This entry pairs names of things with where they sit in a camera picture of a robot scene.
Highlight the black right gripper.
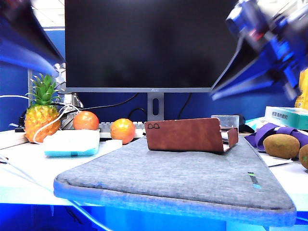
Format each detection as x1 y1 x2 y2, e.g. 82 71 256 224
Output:
211 0 308 102

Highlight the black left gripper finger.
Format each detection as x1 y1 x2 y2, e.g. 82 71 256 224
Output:
0 23 60 76
0 0 65 64

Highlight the black object behind case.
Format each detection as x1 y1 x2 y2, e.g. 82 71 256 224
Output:
238 114 256 133

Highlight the brown leather glasses case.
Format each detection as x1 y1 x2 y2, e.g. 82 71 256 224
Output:
144 117 240 154

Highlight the clear plastic box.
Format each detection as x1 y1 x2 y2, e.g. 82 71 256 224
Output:
211 114 240 133

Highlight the white teal medicine box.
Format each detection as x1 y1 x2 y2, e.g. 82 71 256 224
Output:
264 105 308 131

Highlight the yellow packet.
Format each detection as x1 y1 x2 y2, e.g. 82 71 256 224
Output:
294 68 308 110

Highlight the toy pineapple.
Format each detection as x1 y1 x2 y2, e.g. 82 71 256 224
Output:
24 73 63 144

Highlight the brown kiwi fruit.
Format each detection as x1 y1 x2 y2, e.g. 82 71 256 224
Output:
298 143 308 170
262 133 301 160

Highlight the white power strip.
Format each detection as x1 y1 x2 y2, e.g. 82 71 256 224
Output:
0 129 29 150

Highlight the white paper sheet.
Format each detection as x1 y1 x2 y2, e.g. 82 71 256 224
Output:
257 151 299 167

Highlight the grey monitor stand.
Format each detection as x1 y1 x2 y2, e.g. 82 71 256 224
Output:
147 92 165 122

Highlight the orange fruit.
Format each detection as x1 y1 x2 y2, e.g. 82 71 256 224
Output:
110 117 137 145
72 110 100 131

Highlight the black computer monitor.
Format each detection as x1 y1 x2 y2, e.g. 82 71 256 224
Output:
64 0 239 93

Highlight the white box with teal base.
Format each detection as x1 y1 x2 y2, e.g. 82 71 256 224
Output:
43 129 101 157

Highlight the white keyboard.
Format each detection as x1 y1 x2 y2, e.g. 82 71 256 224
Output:
98 121 146 140

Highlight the grey felt laptop sleeve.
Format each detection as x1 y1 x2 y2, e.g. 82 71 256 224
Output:
53 136 297 227

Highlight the small white block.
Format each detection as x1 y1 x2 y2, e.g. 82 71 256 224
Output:
105 139 124 147

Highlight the purple strap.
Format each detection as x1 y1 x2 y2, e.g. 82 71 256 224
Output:
244 123 308 154

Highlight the black monitor cable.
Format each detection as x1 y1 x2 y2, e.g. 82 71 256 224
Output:
177 92 193 120
56 92 140 116

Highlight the white cable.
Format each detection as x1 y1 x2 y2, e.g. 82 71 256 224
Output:
0 154 114 231
0 94 81 145

